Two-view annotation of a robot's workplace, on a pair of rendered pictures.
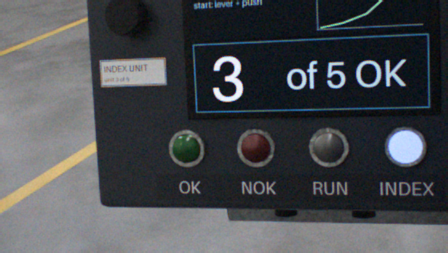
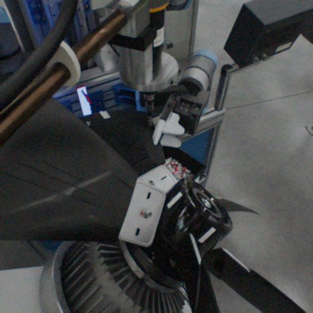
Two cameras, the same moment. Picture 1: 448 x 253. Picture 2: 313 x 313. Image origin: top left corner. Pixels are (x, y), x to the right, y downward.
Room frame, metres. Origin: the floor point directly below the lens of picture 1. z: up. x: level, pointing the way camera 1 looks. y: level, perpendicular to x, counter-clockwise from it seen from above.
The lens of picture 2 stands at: (0.87, -1.03, 1.64)
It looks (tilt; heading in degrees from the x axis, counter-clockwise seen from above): 51 degrees down; 132
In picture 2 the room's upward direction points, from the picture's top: straight up
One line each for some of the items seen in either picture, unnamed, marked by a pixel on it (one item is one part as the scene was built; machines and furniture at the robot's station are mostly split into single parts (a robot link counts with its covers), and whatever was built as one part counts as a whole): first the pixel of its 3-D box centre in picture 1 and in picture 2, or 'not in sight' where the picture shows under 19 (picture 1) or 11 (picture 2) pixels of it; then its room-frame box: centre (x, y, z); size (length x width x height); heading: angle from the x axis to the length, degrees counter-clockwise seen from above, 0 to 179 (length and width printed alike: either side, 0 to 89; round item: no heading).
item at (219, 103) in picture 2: not in sight; (222, 88); (0.48, -0.21, 0.96); 0.03 x 0.03 x 0.20; 74
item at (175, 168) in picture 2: not in sight; (166, 180); (0.53, -0.60, 0.83); 0.19 x 0.14 x 0.02; 89
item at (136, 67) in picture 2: not in sight; (143, 40); (0.68, -0.83, 1.48); 0.09 x 0.07 x 0.10; 109
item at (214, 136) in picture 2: not in sight; (203, 175); (0.48, -0.21, 0.39); 0.04 x 0.04 x 0.78; 74
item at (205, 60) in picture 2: not in sight; (200, 69); (0.51, -0.44, 1.17); 0.11 x 0.08 x 0.09; 110
